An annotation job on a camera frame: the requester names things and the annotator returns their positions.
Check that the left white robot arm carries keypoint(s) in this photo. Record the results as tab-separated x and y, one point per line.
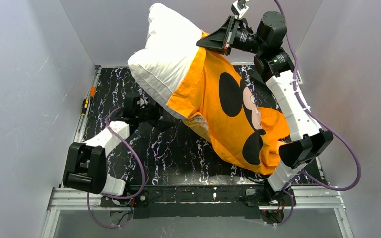
85	168

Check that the aluminium frame rail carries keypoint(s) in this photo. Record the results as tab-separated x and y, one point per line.
307	197

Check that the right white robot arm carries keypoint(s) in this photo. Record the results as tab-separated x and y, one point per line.
308	139

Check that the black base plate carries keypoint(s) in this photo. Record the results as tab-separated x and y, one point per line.
247	201

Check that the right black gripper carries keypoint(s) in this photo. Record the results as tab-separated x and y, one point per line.
228	35

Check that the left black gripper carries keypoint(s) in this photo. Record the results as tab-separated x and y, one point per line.
152	113

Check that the orange printed pillowcase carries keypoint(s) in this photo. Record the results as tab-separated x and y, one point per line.
216	103

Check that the white pillow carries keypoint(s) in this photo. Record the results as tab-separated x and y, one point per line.
167	56

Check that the yellow handled screwdriver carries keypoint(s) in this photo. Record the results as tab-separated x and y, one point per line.
87	101

